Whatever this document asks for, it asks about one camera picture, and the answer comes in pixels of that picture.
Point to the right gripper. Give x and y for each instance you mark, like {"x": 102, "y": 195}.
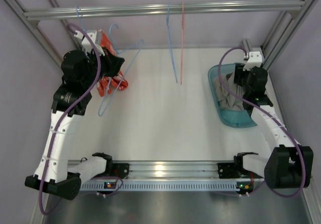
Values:
{"x": 238, "y": 75}

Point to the blue empty wire hanger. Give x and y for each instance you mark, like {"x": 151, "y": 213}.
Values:
{"x": 170, "y": 42}

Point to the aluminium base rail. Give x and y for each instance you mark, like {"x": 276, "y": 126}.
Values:
{"x": 213, "y": 176}

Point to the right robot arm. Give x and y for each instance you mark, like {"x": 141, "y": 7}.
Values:
{"x": 288, "y": 164}

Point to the blue hanger with grey trousers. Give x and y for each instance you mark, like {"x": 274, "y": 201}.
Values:
{"x": 123, "y": 85}

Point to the teal plastic bin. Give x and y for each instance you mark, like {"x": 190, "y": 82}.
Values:
{"x": 229, "y": 117}

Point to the aluminium hanging rail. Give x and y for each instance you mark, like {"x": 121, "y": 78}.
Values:
{"x": 163, "y": 9}

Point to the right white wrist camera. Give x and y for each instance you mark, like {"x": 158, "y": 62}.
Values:
{"x": 255, "y": 59}

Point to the aluminium frame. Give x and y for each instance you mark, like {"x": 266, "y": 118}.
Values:
{"x": 157, "y": 119}

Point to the blue hanger with red trousers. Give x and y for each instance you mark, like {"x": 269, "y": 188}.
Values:
{"x": 79, "y": 17}

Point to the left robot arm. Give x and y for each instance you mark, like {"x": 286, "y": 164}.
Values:
{"x": 81, "y": 71}

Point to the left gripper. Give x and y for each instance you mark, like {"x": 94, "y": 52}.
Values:
{"x": 113, "y": 63}

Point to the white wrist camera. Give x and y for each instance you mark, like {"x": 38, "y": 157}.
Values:
{"x": 255, "y": 59}
{"x": 95, "y": 36}

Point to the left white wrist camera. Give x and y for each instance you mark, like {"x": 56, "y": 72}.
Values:
{"x": 95, "y": 36}

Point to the grey trousers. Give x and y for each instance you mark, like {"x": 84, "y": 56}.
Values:
{"x": 226, "y": 100}

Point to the pink wire hanger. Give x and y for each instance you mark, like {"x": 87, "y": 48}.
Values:
{"x": 182, "y": 44}

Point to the red white trousers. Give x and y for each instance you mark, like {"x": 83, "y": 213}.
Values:
{"x": 106, "y": 84}

